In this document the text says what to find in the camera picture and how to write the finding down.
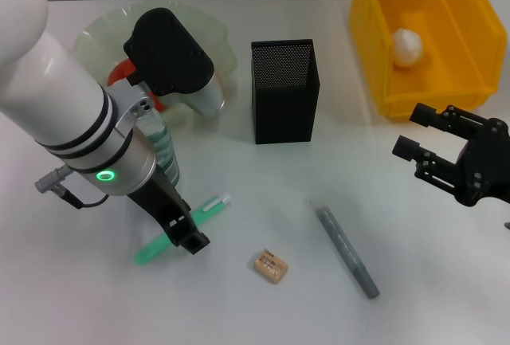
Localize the green translucent pen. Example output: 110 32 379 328
134 194 232 267

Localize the beige eraser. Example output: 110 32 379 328
253 248 290 284

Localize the clear green-label water bottle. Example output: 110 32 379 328
135 112 182 187

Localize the green glass fruit plate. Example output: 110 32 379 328
73 0 239 125

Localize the white paper ball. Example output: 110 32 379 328
392 27 424 68

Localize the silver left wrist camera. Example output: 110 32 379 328
123 8 226 117

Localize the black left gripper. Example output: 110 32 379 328
127 175 210 257

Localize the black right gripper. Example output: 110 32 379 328
392 102 510 207

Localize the black mesh pen holder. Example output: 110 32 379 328
250 37 322 145

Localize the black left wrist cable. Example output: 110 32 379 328
59 185 111 210

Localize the grey marker pen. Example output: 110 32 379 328
308 197 381 300

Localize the yellow plastic bin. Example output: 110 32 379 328
349 0 509 123

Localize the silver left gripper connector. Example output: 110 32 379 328
34 164 73 193

